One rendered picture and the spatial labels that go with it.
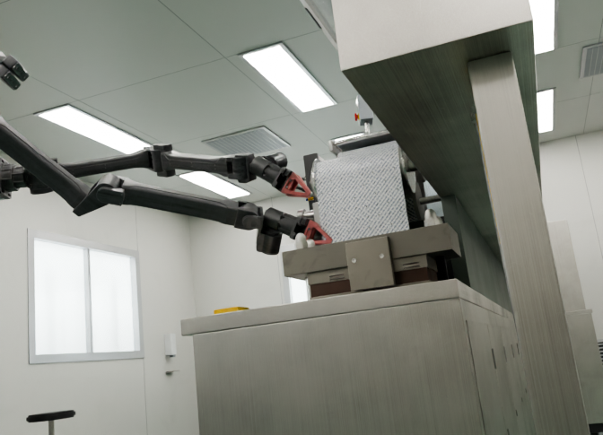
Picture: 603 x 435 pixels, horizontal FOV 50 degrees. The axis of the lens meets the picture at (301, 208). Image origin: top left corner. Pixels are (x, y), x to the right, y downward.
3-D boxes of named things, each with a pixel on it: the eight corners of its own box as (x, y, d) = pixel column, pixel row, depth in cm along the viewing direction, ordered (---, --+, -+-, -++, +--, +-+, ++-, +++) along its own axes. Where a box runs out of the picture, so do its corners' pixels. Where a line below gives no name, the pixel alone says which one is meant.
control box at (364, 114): (355, 126, 244) (352, 102, 246) (372, 125, 244) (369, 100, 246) (355, 120, 237) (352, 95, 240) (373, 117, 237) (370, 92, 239)
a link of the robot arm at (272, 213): (260, 208, 177) (271, 204, 182) (257, 230, 179) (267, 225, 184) (282, 216, 174) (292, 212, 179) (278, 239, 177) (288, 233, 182)
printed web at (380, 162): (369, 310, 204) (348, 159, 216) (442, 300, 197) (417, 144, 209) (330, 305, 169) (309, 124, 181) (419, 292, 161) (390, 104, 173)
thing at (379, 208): (326, 261, 172) (318, 195, 176) (412, 247, 164) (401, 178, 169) (325, 261, 171) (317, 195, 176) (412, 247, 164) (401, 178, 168)
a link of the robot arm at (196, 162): (152, 177, 219) (147, 144, 216) (165, 173, 223) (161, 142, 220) (243, 187, 192) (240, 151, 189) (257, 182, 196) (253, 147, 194)
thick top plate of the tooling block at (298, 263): (307, 282, 168) (304, 258, 170) (461, 256, 156) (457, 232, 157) (284, 276, 154) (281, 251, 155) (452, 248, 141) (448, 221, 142)
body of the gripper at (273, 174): (275, 188, 182) (256, 177, 185) (288, 195, 192) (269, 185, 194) (287, 169, 182) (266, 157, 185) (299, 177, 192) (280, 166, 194)
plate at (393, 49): (496, 274, 372) (487, 224, 379) (546, 267, 364) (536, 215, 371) (327, 74, 88) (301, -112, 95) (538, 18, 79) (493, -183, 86)
